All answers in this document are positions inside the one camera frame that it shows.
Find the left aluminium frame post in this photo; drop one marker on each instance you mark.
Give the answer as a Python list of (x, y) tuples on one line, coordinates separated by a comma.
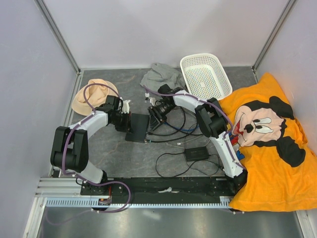
[(57, 33)]

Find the aluminium frame post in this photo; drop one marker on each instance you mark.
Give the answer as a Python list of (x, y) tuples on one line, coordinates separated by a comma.
[(57, 33), (274, 33)]

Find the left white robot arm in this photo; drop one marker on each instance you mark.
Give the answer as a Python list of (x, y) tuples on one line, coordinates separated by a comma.
[(70, 151)]

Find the peach bucket hat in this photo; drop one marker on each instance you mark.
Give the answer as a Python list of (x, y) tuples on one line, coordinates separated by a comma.
[(96, 95)]

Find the grey cloth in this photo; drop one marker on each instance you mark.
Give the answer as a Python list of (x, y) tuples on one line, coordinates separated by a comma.
[(161, 74)]

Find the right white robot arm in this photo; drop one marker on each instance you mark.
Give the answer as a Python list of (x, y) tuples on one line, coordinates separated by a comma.
[(211, 120)]

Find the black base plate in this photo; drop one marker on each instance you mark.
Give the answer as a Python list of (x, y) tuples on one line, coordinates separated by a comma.
[(186, 189)]

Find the orange cartoon mouse pillow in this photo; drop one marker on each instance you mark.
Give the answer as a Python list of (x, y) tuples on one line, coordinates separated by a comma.
[(272, 146)]

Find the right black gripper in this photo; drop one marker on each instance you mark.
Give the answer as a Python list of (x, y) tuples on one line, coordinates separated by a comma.
[(156, 118)]

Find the slotted cable duct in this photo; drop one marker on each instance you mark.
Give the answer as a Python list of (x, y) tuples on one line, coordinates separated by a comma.
[(86, 202)]

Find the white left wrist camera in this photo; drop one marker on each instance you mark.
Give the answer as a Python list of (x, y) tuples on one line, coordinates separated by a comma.
[(126, 107)]

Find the black power adapter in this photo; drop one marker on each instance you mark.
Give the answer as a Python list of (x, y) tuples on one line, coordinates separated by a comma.
[(196, 154)]

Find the black network switch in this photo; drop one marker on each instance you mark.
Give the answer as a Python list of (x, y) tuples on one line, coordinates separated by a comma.
[(139, 124)]

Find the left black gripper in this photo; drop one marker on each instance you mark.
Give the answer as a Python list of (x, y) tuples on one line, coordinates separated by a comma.
[(127, 127)]

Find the right aluminium frame post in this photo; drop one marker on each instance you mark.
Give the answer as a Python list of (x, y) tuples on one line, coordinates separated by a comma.
[(274, 33)]

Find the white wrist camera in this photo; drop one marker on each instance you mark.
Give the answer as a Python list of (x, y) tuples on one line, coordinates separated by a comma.
[(126, 107), (149, 99)]

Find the white plastic basket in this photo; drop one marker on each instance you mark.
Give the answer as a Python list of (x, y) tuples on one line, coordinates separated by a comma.
[(205, 76)]

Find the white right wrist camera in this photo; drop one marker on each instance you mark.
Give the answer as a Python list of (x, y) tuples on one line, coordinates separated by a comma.
[(149, 99)]

